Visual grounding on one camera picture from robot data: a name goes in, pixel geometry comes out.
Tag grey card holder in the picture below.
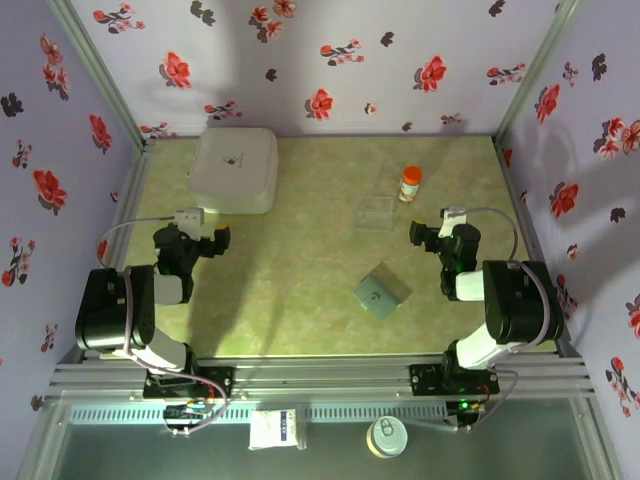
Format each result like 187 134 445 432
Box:
352 260 415 321

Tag orange capped small bottle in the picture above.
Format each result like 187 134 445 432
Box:
398 165 424 204

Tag white zip case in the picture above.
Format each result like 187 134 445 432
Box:
187 127 280 216

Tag white paper packet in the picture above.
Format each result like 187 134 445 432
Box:
248 408 300 451

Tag silver tin can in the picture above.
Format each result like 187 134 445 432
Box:
364 415 409 459

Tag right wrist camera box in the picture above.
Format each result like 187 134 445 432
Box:
438 204 469 239

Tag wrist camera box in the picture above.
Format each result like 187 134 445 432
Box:
174 206 206 236
438 204 469 239

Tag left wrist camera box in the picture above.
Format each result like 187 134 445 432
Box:
174 206 206 236

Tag grey left arm cable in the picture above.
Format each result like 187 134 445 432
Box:
97 213 231 436

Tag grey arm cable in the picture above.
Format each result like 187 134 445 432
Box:
449 206 552 434
97 213 231 436

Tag grey right arm cable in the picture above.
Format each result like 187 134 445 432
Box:
449 206 552 434

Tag aluminium right side rail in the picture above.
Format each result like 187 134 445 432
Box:
492 137 584 359

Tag aluminium left side rail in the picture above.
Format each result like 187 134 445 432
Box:
79 138 157 362

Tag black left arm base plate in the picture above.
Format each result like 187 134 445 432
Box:
143 363 236 400

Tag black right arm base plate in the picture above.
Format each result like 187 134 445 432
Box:
408 362 500 397

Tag aluminium front frame rail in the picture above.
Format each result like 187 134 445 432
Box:
44 354 599 402

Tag slotted grey cable duct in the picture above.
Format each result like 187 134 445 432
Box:
67 403 449 425

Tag aluminium right corner post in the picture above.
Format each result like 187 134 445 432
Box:
494 0 589 146

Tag aluminium corner post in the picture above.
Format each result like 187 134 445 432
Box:
47 0 154 151
494 0 589 146

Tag aluminium left corner post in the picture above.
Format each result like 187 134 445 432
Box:
47 0 154 151

